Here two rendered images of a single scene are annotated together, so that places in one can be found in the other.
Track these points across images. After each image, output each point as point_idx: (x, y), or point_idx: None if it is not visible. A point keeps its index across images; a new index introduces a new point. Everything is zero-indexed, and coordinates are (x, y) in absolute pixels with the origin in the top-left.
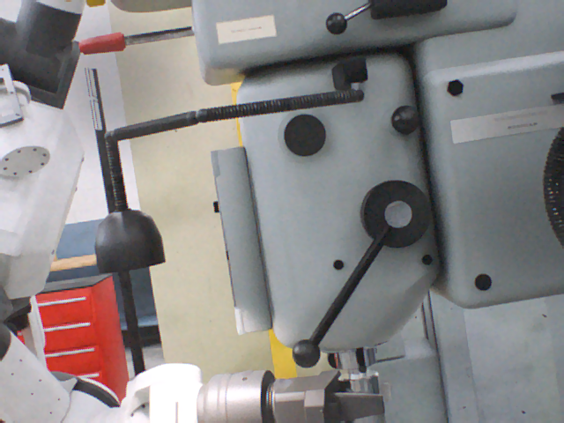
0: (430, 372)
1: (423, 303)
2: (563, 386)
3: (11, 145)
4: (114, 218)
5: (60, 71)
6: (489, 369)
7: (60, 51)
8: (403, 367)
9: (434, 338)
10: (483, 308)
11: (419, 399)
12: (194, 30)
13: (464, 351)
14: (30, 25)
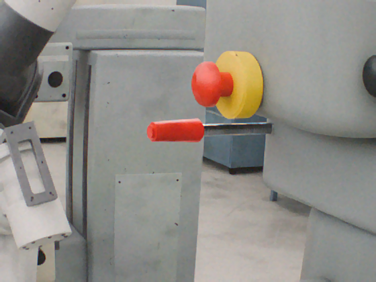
0: (79, 256)
1: (72, 195)
2: (180, 277)
3: (43, 230)
4: None
5: (23, 92)
6: (127, 260)
7: (27, 70)
8: (59, 249)
9: (85, 229)
10: (130, 213)
11: (68, 274)
12: (297, 144)
13: (110, 244)
14: (9, 41)
